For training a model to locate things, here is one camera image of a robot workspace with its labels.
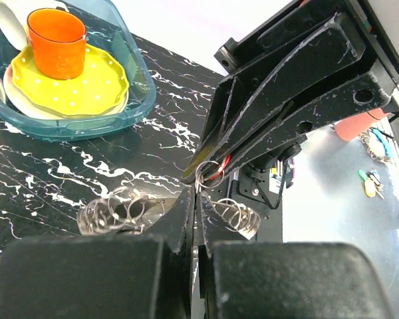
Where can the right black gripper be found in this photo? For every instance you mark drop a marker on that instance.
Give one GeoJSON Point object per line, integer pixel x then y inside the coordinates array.
{"type": "Point", "coordinates": [305, 67]}

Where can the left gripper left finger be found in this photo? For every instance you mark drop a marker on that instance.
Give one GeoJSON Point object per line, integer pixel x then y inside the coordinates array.
{"type": "Point", "coordinates": [109, 276]}

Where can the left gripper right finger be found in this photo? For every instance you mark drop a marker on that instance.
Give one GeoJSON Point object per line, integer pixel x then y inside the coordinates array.
{"type": "Point", "coordinates": [248, 279]}

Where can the keys on outside table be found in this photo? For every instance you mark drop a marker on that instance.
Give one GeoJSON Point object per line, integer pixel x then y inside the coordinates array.
{"type": "Point", "coordinates": [371, 183]}

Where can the teal plastic tray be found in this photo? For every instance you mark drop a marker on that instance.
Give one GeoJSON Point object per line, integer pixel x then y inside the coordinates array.
{"type": "Point", "coordinates": [106, 30]}

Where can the orange plastic cup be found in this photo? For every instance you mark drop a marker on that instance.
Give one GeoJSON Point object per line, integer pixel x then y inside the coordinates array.
{"type": "Point", "coordinates": [58, 39]}

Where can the yellow toy handbag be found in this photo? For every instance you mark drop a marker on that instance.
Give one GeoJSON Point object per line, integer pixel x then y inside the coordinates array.
{"type": "Point", "coordinates": [13, 18]}

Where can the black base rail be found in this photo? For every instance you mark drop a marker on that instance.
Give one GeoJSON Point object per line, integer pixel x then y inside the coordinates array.
{"type": "Point", "coordinates": [253, 205]}

